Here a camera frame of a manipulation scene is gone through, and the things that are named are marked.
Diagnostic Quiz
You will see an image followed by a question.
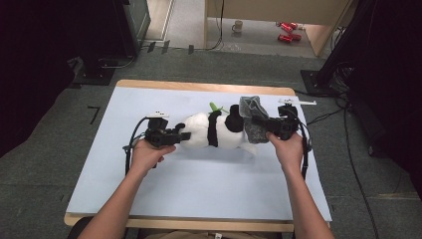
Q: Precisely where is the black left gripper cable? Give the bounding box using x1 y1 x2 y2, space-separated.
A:
121 116 151 177

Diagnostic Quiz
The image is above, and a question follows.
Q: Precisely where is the panda plush toy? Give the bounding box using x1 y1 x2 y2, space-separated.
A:
174 102 259 156

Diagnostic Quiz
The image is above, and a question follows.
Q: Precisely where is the wooden table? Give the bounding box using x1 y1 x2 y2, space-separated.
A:
64 79 297 233

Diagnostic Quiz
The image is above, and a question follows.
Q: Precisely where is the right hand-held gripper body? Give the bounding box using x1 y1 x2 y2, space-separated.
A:
265 98 318 141

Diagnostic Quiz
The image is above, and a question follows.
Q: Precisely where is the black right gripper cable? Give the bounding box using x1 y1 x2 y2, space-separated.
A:
296 118 314 182

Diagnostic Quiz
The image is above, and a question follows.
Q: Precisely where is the person's right hand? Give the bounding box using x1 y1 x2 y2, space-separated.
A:
265 130 305 174

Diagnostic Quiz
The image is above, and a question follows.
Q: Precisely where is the long black floor cable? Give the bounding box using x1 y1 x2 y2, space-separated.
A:
342 108 381 239

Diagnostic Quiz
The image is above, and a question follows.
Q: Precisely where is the pale blue table mat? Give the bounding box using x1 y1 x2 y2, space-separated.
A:
66 86 333 223

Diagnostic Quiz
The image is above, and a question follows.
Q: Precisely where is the grey fluffy cloth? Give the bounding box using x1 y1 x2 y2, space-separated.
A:
238 95 271 144

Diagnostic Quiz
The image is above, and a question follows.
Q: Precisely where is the person's left hand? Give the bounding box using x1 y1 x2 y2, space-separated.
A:
130 138 177 177

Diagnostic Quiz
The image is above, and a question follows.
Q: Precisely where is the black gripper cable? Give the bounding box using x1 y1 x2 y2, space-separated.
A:
296 118 314 182
121 116 151 177

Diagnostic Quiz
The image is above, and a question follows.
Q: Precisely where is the black stand base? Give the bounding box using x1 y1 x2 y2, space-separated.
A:
72 56 116 88

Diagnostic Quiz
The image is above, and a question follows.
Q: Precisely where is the beige mug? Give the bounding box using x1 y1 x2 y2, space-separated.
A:
231 19 245 34

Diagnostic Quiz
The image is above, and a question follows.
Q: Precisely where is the black slanted stand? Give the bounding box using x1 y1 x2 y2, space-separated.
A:
300 0 377 98

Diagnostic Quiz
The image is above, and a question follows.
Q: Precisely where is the beige wooden desk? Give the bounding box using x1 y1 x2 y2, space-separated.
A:
203 0 354 58

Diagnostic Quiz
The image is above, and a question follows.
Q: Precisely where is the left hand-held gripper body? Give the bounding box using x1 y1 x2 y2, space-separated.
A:
143 111 183 149

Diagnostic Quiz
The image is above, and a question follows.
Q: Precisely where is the dark cabinet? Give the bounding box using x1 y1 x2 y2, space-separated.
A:
112 0 152 58

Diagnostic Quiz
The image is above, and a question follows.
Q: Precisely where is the dark curtain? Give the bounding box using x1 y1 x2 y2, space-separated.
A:
0 0 117 158
346 0 422 200

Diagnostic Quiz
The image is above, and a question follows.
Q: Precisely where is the black hanging cable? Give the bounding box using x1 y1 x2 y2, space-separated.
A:
190 0 226 52

